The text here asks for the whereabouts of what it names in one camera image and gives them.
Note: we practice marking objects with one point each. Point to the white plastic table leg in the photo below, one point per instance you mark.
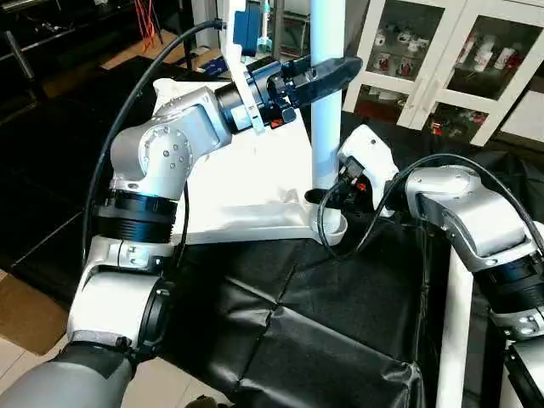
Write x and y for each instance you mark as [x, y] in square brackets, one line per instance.
[455, 340]
[327, 144]

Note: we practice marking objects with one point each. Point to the white plastic table top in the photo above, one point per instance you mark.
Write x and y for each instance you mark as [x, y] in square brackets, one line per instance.
[255, 178]

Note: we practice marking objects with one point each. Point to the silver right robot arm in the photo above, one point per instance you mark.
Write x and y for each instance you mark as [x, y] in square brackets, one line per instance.
[476, 212]

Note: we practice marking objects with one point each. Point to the light blue mop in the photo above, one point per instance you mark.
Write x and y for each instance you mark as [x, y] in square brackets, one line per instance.
[265, 25]

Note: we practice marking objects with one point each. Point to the brown cardboard box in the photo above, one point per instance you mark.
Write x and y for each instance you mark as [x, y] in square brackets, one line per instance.
[206, 59]

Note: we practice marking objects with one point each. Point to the white glass door cabinet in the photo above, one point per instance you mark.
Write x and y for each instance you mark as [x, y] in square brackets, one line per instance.
[442, 59]

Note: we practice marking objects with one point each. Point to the black work mat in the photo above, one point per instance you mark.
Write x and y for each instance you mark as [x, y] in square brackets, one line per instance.
[323, 340]

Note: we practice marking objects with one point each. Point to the white drawer unit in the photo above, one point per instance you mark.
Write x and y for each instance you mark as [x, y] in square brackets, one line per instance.
[525, 127]

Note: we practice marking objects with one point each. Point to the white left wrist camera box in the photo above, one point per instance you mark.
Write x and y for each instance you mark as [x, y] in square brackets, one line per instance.
[242, 76]

